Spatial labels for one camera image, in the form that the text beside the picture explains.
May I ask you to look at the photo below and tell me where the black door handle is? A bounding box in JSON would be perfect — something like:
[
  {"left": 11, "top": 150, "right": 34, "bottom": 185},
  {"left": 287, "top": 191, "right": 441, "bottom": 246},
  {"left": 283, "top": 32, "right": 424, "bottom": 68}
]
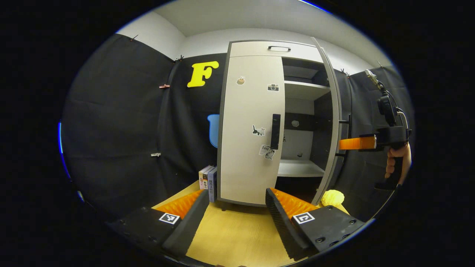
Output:
[
  {"left": 270, "top": 113, "right": 282, "bottom": 150},
  {"left": 335, "top": 114, "right": 352, "bottom": 158}
]

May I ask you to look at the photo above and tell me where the yellow lumpy object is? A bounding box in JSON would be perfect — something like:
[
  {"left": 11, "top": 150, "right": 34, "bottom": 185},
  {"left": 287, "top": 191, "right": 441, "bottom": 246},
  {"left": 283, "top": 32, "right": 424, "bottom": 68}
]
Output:
[{"left": 321, "top": 189, "right": 345, "bottom": 208}]

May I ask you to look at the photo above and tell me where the grey-blue spine book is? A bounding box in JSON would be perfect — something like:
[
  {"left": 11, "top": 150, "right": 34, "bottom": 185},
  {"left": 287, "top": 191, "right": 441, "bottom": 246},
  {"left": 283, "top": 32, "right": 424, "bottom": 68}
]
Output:
[{"left": 207, "top": 166, "right": 218, "bottom": 203}]

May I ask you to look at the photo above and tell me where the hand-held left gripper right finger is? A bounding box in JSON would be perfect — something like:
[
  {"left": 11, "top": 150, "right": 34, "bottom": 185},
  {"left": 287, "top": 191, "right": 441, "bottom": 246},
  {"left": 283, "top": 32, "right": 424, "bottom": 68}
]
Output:
[{"left": 265, "top": 187, "right": 368, "bottom": 262}]

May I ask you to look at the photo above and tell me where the white cabinet shelf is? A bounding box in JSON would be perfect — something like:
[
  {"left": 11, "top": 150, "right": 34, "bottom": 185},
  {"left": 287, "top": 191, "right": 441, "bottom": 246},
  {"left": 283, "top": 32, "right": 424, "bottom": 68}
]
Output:
[
  {"left": 277, "top": 159, "right": 327, "bottom": 178},
  {"left": 284, "top": 80, "right": 331, "bottom": 101}
]

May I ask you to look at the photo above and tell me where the cabinet door with camera sticker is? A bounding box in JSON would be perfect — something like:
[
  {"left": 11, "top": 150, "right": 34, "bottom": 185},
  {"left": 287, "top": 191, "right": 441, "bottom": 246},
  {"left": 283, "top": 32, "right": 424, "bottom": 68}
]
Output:
[{"left": 218, "top": 55, "right": 286, "bottom": 207}]

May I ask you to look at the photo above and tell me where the beige cabinet flap panel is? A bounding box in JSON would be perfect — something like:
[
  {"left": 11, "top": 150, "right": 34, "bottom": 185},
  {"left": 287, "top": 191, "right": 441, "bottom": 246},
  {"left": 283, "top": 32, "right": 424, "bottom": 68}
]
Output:
[{"left": 228, "top": 40, "right": 324, "bottom": 64}]

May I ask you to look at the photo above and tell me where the grey double-door shoe cabinet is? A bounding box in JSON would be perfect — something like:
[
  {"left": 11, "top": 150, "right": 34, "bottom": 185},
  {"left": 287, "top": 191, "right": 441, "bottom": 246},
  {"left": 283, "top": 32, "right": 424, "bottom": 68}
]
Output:
[{"left": 216, "top": 36, "right": 353, "bottom": 208}]

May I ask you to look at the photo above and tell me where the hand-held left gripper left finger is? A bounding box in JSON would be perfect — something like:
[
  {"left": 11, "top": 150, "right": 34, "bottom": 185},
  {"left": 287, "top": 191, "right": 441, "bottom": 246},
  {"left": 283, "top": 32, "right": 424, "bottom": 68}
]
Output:
[{"left": 108, "top": 188, "right": 210, "bottom": 260}]

